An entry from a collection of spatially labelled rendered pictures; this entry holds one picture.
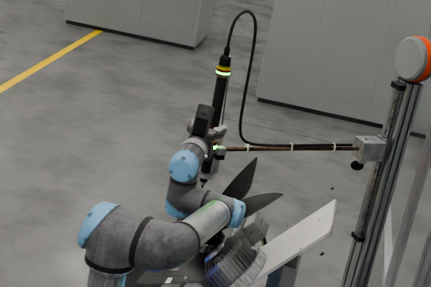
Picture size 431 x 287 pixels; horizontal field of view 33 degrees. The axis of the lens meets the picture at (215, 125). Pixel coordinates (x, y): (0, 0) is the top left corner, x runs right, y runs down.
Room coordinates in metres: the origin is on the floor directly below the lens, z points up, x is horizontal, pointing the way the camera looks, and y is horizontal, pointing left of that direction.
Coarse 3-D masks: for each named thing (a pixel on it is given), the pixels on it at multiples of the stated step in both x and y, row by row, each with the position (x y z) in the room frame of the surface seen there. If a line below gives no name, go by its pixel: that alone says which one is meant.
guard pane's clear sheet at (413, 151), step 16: (416, 112) 3.11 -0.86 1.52; (416, 128) 2.97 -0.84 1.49; (416, 144) 2.83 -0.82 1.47; (416, 160) 2.71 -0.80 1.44; (400, 176) 3.05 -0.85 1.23; (400, 192) 2.90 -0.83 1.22; (416, 192) 2.48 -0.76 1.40; (400, 208) 2.77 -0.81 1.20; (416, 208) 2.38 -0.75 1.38; (400, 224) 2.64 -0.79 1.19; (416, 224) 2.28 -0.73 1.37; (416, 240) 2.19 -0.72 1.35; (400, 256) 2.42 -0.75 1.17; (416, 256) 2.11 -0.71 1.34; (400, 272) 2.32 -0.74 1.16; (416, 272) 2.03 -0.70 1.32
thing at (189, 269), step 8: (200, 256) 2.12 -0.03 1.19; (192, 264) 2.06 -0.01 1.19; (200, 264) 2.07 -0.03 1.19; (144, 272) 2.02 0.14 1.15; (152, 272) 2.01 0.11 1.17; (160, 272) 2.00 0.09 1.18; (168, 272) 2.00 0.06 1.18; (176, 272) 2.00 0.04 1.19; (184, 272) 2.00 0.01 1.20; (192, 272) 2.00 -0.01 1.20; (200, 272) 2.00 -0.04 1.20; (144, 280) 1.98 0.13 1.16; (152, 280) 1.97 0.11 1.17; (160, 280) 1.96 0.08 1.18; (176, 280) 1.95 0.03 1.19; (184, 280) 1.94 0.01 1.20; (192, 280) 1.94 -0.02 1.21; (200, 280) 1.94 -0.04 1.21
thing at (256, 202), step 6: (246, 198) 2.08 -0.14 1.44; (252, 198) 2.12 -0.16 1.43; (258, 198) 2.15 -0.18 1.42; (264, 198) 2.17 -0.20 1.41; (270, 198) 2.19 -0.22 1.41; (276, 198) 2.21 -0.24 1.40; (246, 204) 2.17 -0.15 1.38; (252, 204) 2.19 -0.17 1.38; (258, 204) 2.20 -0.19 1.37; (264, 204) 2.22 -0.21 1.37; (246, 210) 2.21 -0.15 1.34; (252, 210) 2.22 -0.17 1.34; (258, 210) 2.24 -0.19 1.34; (246, 216) 2.24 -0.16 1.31
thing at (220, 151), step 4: (220, 148) 2.19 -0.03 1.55; (224, 148) 2.20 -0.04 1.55; (216, 152) 2.19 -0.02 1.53; (220, 152) 2.19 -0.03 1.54; (224, 152) 2.20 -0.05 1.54; (216, 156) 2.18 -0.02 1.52; (220, 156) 2.19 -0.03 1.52; (216, 160) 2.19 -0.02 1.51; (212, 164) 2.19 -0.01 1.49; (216, 164) 2.19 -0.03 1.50; (200, 168) 2.20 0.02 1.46; (212, 168) 2.19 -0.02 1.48; (216, 168) 2.19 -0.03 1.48; (200, 172) 2.17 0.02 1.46; (212, 172) 2.19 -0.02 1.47; (216, 172) 2.19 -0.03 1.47; (200, 176) 2.16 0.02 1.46; (204, 176) 2.15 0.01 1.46; (208, 176) 2.16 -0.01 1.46; (212, 176) 2.17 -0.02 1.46
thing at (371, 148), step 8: (360, 136) 2.47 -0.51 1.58; (368, 136) 2.49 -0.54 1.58; (376, 136) 2.50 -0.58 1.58; (360, 144) 2.44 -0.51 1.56; (368, 144) 2.42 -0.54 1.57; (376, 144) 2.43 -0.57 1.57; (384, 144) 2.45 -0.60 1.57; (352, 152) 2.47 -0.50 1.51; (360, 152) 2.43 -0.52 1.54; (368, 152) 2.42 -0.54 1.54; (376, 152) 2.44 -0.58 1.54; (384, 152) 2.47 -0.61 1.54; (360, 160) 2.42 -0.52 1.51; (368, 160) 2.43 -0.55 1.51; (376, 160) 2.44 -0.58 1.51
